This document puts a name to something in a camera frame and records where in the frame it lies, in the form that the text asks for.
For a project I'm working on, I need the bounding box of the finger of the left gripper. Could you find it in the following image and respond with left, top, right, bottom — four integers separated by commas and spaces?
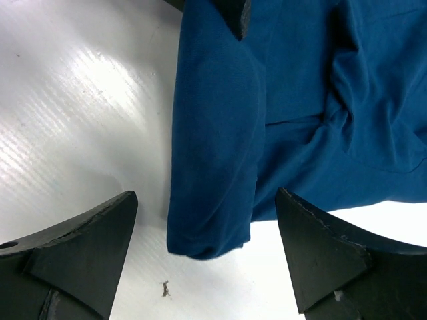
166, 1, 252, 41

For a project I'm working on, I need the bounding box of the dark blue t shirt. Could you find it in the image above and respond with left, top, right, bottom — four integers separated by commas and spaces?
167, 1, 426, 260

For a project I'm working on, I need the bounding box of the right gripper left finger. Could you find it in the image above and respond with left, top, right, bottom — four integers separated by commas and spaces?
1, 191, 138, 319

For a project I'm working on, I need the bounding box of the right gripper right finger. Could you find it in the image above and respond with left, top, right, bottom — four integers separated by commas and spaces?
276, 188, 426, 319

